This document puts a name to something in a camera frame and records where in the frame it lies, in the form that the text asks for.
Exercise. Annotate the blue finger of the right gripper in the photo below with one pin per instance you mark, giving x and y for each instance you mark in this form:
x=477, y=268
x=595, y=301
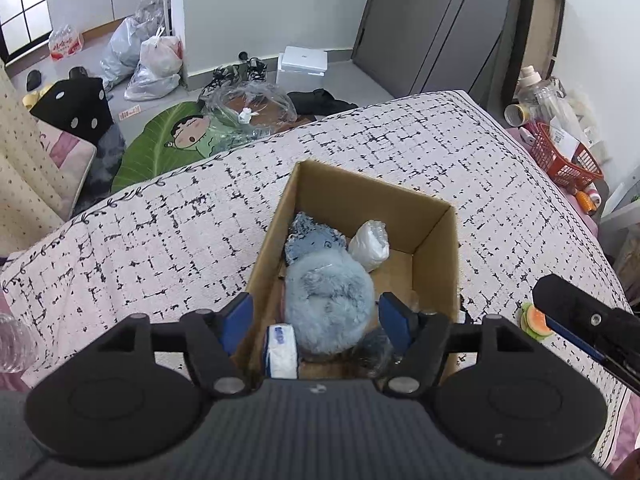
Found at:
x=616, y=369

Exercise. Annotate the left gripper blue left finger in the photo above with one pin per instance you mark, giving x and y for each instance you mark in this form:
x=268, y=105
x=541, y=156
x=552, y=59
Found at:
x=212, y=338

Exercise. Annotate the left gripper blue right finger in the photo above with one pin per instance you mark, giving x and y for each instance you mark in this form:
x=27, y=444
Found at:
x=421, y=339

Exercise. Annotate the black beads plastic bag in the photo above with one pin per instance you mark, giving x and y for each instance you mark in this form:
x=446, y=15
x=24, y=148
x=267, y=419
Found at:
x=373, y=356

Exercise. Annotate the blue tissue pack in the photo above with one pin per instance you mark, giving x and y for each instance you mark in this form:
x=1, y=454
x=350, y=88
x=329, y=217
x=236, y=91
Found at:
x=281, y=359

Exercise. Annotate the fluffy blue plush hat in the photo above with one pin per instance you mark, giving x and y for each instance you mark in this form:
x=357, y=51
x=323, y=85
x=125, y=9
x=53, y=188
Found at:
x=329, y=301

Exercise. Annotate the blue grey knitted cloth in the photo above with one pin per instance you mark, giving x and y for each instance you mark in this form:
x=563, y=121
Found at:
x=306, y=235

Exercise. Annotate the pink bed sheet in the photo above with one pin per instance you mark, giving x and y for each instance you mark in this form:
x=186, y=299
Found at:
x=189, y=237

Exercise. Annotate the brown cardboard box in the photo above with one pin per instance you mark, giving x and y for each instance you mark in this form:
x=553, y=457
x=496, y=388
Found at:
x=407, y=240

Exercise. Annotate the black white patterned blanket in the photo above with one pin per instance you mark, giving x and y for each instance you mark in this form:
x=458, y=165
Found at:
x=124, y=405

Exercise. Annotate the burger shaped squishy toy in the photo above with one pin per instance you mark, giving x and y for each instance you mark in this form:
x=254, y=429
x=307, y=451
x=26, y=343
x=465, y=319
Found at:
x=533, y=322

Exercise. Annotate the orange small bottle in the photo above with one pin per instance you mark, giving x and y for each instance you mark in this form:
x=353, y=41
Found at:
x=588, y=202

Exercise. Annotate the green leaf cartoon mat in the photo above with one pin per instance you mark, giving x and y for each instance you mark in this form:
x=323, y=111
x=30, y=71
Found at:
x=177, y=137

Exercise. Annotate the red plastic basket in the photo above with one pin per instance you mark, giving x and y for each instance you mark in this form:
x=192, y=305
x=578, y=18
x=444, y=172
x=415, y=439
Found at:
x=565, y=159

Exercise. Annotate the clear plastic bag floor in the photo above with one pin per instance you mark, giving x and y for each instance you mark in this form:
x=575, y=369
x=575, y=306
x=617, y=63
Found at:
x=248, y=111

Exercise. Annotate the cream dotted cloth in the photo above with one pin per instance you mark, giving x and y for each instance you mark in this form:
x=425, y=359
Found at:
x=42, y=173

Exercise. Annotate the paper cup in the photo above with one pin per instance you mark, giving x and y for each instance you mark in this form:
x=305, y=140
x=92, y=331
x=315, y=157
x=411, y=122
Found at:
x=516, y=115

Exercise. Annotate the clear plastic bottle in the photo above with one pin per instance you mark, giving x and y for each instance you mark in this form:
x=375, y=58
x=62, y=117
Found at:
x=541, y=99

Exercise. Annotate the black dotted cushion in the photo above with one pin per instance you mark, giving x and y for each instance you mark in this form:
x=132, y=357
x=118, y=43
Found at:
x=77, y=106

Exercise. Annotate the white red plastic bag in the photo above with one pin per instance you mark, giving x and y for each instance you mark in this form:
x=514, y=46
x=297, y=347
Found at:
x=158, y=71

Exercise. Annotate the white box on floor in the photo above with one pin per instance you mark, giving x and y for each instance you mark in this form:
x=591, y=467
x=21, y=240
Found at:
x=301, y=69

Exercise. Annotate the grey plastic garbage bag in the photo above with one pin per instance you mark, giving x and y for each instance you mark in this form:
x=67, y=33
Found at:
x=122, y=53

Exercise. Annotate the water bottle pack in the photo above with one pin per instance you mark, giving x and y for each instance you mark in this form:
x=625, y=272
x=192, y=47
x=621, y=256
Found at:
x=64, y=42

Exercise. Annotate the brown framed board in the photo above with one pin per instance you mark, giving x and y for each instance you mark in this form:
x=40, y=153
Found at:
x=535, y=42

